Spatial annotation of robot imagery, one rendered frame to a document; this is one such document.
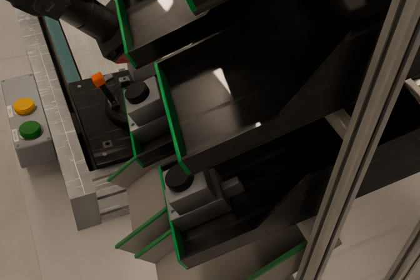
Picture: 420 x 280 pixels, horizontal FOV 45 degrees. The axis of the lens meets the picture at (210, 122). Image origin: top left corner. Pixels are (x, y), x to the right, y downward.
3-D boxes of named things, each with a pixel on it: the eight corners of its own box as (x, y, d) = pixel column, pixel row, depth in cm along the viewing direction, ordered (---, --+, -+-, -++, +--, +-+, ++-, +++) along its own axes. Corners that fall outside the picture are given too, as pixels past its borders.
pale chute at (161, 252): (171, 349, 68) (147, 345, 65) (155, 262, 77) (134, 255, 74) (343, 244, 58) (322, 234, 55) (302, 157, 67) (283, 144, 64)
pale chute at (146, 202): (137, 255, 78) (114, 248, 75) (127, 187, 86) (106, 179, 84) (279, 151, 67) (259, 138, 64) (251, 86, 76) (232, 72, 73)
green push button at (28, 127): (22, 144, 97) (20, 137, 95) (19, 130, 99) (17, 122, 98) (44, 139, 98) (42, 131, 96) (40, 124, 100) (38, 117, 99)
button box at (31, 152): (21, 169, 99) (14, 148, 95) (6, 100, 112) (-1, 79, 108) (57, 159, 101) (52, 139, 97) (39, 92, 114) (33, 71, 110)
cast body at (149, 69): (134, 82, 96) (130, 54, 91) (127, 68, 98) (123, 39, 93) (175, 71, 98) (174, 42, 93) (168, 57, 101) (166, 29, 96)
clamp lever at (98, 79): (110, 107, 98) (92, 82, 93) (107, 100, 100) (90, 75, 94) (127, 98, 99) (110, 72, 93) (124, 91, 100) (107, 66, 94)
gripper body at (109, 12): (119, 3, 91) (87, -19, 86) (137, 35, 85) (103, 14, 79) (96, 29, 93) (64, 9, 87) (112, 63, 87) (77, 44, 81)
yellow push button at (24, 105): (17, 119, 101) (14, 112, 100) (14, 106, 104) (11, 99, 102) (37, 114, 102) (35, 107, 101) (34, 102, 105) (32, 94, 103)
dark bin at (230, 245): (186, 270, 54) (155, 242, 49) (165, 176, 63) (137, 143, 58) (437, 165, 51) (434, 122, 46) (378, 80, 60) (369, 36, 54)
